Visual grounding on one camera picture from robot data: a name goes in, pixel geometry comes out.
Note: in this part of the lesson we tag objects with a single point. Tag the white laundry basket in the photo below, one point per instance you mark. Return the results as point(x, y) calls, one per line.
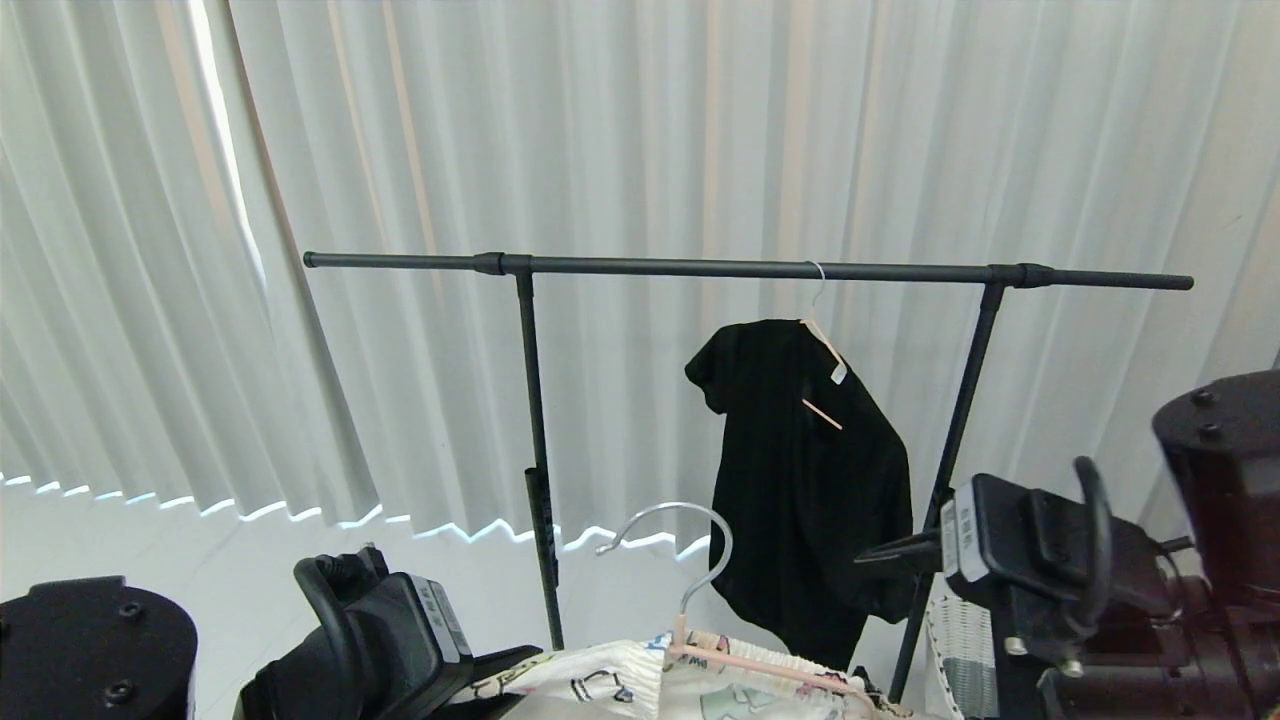
point(960, 650)

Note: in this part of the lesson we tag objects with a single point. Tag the cream printed garment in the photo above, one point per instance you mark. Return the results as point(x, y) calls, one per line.
point(600, 680)

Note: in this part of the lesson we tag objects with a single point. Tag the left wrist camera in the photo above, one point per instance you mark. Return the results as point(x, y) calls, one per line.
point(390, 640)

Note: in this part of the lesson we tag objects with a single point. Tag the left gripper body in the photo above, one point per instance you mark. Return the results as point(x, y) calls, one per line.
point(445, 620)

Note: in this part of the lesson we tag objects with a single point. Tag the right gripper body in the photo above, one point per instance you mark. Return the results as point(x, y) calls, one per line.
point(965, 540)

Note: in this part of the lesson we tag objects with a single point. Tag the pink clothes hanger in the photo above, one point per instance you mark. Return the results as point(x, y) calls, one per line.
point(822, 345)
point(725, 560)

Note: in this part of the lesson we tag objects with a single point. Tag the black garment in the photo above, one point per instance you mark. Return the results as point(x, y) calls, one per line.
point(800, 520)

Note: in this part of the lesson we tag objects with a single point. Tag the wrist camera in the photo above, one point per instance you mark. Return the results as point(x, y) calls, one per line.
point(390, 640)
point(1040, 550)

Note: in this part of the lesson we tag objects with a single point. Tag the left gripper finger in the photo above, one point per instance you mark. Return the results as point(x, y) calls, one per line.
point(505, 662)

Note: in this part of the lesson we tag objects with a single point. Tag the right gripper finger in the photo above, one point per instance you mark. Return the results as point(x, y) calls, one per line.
point(900, 553)

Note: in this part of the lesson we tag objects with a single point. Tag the black clothes rack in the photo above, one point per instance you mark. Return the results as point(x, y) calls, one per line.
point(700, 267)

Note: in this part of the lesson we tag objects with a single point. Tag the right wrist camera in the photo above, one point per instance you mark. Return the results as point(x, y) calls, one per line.
point(1040, 550)

